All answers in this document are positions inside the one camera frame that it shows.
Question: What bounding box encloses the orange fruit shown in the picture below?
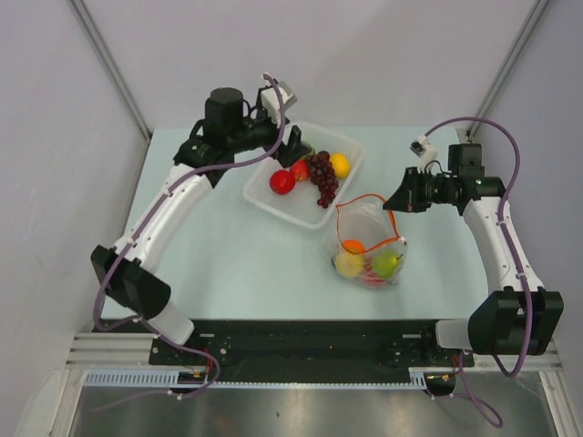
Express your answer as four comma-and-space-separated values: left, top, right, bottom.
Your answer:
342, 239, 366, 255

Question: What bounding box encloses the yellow lemon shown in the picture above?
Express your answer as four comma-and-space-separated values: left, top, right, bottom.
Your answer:
329, 153, 352, 179

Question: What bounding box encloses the small red apple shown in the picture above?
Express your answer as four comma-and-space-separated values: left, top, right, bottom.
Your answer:
290, 159, 310, 182

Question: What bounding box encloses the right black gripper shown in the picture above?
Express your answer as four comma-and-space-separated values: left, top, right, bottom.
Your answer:
384, 167, 456, 213

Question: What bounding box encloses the yellow green pear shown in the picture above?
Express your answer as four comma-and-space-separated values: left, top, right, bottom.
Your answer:
372, 249, 404, 279

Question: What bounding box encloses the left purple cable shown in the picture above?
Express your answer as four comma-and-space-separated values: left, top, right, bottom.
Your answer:
92, 72, 288, 401

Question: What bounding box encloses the white plastic basket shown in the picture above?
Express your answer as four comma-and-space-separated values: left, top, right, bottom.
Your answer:
242, 121, 364, 230

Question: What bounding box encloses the left white cable duct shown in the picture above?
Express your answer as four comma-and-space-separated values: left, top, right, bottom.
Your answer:
84, 369, 215, 389

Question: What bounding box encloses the left aluminium frame post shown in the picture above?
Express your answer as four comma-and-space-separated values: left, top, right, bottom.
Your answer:
66, 0, 153, 145

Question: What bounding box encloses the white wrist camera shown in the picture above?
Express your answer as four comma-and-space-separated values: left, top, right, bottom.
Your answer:
410, 135, 438, 173
259, 82, 297, 127

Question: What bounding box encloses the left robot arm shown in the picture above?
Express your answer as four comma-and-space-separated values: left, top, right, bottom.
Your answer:
90, 75, 304, 364

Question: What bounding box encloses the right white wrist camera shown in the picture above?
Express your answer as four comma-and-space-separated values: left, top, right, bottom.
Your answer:
410, 135, 438, 173

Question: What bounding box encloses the clear zip bag orange zipper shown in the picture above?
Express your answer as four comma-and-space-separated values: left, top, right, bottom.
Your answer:
332, 193, 408, 290

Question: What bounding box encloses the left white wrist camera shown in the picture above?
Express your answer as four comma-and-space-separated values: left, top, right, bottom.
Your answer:
259, 82, 297, 127

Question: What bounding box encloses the red green apple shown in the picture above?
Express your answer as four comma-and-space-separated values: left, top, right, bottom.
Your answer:
269, 169, 296, 196

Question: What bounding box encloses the dark purple grape bunch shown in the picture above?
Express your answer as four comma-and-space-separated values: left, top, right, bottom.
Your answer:
304, 151, 339, 208

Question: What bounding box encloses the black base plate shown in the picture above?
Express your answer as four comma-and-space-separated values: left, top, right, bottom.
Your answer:
95, 319, 475, 383

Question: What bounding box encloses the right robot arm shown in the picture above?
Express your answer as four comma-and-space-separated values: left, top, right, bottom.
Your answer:
383, 136, 564, 365

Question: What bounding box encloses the aluminium frame post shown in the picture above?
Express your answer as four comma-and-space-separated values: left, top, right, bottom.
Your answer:
66, 0, 153, 145
475, 0, 552, 118

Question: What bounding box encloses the right white cable duct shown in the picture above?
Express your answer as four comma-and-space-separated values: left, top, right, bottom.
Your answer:
409, 367, 458, 395

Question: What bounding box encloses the white cable duct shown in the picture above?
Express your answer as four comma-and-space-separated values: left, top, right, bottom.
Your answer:
84, 369, 215, 389
409, 367, 458, 395

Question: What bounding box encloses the right aluminium rail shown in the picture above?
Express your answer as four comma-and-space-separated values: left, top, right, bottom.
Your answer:
456, 128, 475, 143

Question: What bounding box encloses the yellow green mango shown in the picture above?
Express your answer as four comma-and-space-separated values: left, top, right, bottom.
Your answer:
334, 252, 365, 279

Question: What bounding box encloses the right aluminium frame post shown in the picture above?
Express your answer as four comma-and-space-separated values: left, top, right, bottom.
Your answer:
475, 0, 552, 118

